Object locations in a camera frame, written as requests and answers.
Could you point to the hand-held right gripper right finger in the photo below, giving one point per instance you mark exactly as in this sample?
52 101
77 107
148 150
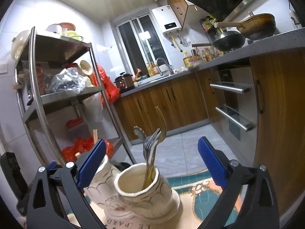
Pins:
212 162

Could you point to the hanging red plastic bag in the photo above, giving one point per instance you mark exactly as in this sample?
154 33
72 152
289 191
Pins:
107 88

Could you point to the grey kitchen countertop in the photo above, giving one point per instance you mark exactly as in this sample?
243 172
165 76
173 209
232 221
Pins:
262 47

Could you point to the white lidded pot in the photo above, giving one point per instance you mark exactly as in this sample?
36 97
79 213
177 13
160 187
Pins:
20 44

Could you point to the printed quilted table cloth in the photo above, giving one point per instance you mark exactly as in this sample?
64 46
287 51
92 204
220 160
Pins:
190 195

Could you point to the stainless steel shelf rack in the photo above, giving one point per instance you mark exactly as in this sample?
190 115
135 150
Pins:
38 109

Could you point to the white cup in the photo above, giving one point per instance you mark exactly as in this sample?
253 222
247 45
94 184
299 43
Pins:
54 28

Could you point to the red bowl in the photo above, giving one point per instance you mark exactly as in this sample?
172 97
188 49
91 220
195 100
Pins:
68 26

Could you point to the wooden lower cabinets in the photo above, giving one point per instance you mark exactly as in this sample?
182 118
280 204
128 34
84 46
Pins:
278 100

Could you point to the white plastic bag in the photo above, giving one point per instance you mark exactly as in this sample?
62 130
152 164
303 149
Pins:
94 107

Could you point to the silver spoon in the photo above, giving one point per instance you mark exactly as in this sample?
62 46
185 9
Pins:
140 133

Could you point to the silver fork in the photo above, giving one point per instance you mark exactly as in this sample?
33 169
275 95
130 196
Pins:
152 138

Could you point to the clear plastic bag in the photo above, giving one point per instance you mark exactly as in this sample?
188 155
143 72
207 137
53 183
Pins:
68 81

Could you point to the beige slotted ladle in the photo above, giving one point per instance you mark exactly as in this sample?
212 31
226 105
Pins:
87 70

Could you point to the row of sauce bottles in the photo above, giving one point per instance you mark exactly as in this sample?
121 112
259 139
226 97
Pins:
207 54

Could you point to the kitchen window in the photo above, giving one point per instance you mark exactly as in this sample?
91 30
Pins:
140 45

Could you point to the light green basin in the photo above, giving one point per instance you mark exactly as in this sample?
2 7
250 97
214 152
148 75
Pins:
75 35

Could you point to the wooden upper cabinet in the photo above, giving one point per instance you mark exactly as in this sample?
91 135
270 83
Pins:
176 2

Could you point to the black wok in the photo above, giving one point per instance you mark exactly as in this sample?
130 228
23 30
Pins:
228 40

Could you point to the wall light switch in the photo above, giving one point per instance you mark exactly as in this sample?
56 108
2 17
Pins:
3 68

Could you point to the brown frying pan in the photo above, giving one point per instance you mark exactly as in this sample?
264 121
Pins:
258 26

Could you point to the white water heater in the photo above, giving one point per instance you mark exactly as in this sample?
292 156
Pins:
166 19

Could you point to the wooden chopstick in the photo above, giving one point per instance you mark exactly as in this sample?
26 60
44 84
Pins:
94 136
77 155

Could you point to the white ceramic utensil holder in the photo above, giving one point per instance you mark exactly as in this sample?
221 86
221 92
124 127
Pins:
143 202

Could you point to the gold and silver cutlery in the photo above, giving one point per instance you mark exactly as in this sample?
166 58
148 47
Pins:
163 124

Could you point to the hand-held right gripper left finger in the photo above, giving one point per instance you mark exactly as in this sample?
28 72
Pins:
91 164

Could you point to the crumpled red plastic bag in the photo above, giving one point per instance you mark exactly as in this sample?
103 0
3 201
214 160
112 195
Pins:
81 145

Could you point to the metal sink faucet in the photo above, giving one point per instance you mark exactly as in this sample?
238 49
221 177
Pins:
163 64

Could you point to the yellow oil jug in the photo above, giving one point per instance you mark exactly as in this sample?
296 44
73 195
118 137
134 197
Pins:
188 61

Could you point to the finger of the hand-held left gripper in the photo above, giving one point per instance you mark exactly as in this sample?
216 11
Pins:
53 166

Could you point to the yellow oil bottles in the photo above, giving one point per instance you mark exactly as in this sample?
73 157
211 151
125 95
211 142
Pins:
154 69

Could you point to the built-in steel oven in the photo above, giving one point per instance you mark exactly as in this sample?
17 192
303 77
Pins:
236 95

